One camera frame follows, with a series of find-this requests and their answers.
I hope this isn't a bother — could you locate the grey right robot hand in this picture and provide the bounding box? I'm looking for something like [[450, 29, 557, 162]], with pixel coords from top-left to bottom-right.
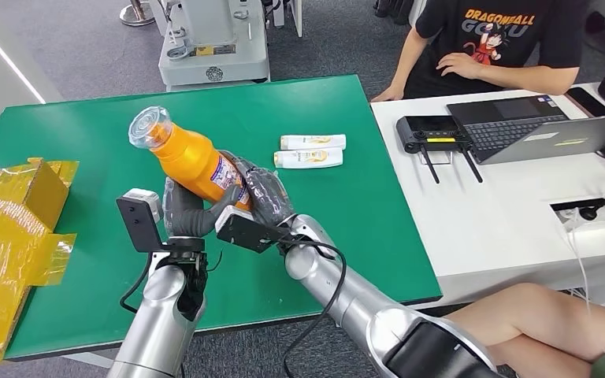
[[218, 150, 295, 228]]

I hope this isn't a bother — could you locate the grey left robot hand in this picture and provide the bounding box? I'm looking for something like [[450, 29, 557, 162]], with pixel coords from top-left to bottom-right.
[[162, 177, 241, 240]]

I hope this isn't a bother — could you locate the orange bottle with clear cap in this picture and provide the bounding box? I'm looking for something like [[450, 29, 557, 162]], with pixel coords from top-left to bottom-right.
[[128, 106, 254, 213]]

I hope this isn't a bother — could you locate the white cosmetic tube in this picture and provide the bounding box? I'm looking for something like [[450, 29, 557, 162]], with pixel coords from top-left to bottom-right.
[[280, 134, 347, 151], [273, 148, 344, 169]]

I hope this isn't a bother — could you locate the black remote controller with antennas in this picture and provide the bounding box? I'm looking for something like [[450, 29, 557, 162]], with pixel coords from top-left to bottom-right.
[[395, 115, 484, 184]]

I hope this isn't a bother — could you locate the yellow taped cardboard box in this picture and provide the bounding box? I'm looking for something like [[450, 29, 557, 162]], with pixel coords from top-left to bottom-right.
[[0, 157, 80, 366]]

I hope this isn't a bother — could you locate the metal stanchion base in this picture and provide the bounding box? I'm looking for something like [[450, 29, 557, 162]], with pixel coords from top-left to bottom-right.
[[119, 0, 156, 28]]

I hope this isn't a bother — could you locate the grey laptop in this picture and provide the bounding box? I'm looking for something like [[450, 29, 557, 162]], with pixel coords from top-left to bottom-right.
[[446, 94, 605, 166]]

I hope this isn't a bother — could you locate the person with crossed legs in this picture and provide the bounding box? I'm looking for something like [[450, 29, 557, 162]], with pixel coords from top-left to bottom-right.
[[443, 263, 605, 378]]

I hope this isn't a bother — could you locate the black smartphone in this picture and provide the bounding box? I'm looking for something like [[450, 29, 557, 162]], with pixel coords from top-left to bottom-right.
[[565, 87, 605, 118]]

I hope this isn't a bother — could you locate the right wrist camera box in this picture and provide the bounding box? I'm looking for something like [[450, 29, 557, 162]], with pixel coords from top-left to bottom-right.
[[214, 205, 283, 255]]

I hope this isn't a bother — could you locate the white cable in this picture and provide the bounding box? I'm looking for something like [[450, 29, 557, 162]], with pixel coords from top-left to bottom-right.
[[563, 208, 605, 378]]

